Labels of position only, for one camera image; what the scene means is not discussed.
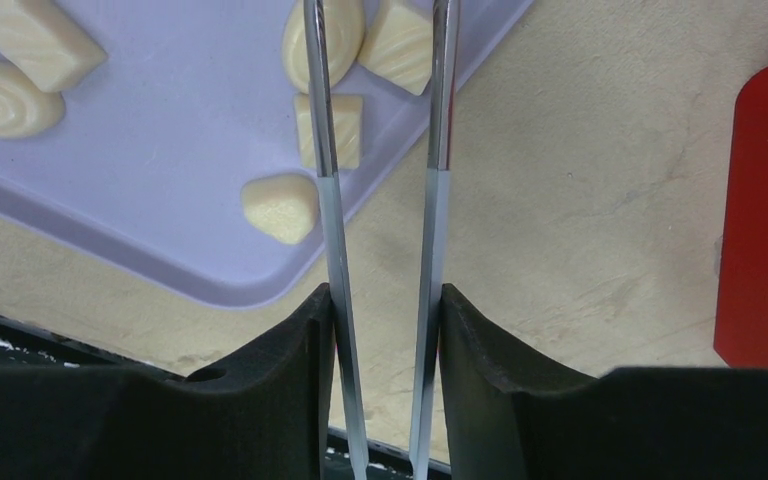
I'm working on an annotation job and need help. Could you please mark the oval swirl chocolate centre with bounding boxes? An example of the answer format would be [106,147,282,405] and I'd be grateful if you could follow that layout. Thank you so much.
[282,0,366,93]

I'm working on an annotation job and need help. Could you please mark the square chocolate lower right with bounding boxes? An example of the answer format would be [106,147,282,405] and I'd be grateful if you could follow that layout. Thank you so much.
[293,94,363,170]

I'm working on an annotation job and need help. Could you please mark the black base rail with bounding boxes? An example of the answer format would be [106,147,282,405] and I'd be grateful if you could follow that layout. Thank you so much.
[0,316,452,479]

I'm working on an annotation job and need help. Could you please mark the rectangular chocolate bottom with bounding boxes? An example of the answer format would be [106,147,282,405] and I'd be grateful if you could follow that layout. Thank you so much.
[0,1,107,93]

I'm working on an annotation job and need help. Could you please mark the lavender plastic tray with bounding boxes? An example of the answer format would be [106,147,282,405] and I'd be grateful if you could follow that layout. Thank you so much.
[0,0,536,311]

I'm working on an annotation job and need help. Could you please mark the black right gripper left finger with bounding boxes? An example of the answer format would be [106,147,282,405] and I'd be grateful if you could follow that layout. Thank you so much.
[0,285,334,479]

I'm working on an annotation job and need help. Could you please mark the oval swirl chocolate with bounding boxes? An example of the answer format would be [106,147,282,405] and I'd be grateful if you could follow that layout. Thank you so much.
[282,0,366,93]
[0,61,65,139]

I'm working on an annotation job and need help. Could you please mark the metal tongs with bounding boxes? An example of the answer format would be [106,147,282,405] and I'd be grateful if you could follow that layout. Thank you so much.
[302,1,461,479]

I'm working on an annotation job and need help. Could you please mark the oval swirl chocolate bottom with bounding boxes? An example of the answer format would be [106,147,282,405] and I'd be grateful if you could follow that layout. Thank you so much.
[0,61,65,139]

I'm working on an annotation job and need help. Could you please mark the heart chocolate lower right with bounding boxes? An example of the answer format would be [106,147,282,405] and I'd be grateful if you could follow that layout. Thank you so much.
[241,174,319,245]

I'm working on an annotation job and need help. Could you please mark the square white chocolate right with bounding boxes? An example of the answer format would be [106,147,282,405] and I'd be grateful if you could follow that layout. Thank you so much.
[357,1,433,96]

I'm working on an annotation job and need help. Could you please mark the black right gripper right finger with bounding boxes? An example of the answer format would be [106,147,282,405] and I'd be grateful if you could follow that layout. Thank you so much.
[439,284,768,479]

